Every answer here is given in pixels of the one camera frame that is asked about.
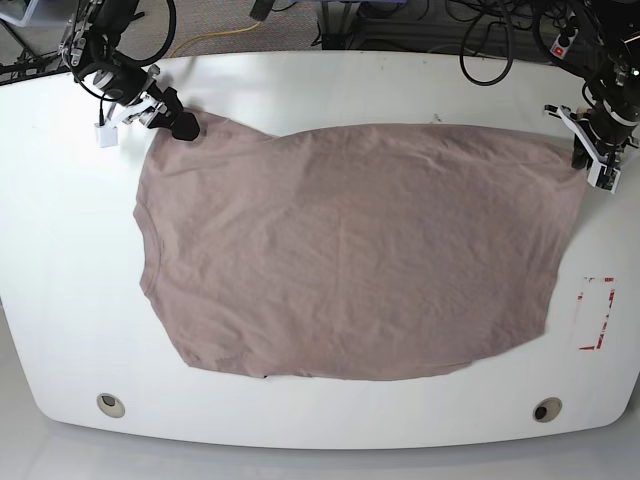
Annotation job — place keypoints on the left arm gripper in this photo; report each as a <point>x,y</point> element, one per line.
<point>606,129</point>

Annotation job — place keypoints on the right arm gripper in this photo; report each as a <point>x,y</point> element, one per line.
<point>132,93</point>

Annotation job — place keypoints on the mauve T-shirt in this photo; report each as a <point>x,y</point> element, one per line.
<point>367,252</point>

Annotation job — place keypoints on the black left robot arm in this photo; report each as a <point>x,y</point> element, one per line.
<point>611,31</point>

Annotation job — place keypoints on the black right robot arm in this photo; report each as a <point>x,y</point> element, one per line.
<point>92,35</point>

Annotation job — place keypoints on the red tape rectangle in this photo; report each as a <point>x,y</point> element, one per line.
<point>592,313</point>

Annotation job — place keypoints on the right table grommet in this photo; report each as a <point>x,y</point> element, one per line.
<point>547,410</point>

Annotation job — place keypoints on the table grommet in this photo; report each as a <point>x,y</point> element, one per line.
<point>547,410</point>
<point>110,405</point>

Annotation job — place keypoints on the left table grommet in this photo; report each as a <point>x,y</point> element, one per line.
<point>110,405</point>

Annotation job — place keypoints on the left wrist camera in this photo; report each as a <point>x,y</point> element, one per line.
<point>604,177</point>

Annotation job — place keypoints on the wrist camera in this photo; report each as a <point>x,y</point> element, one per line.
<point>604,177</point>
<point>106,136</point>

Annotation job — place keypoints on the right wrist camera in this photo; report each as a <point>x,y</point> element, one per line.
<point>106,136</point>

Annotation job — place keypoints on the power strip red switch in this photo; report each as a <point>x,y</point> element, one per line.
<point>562,44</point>

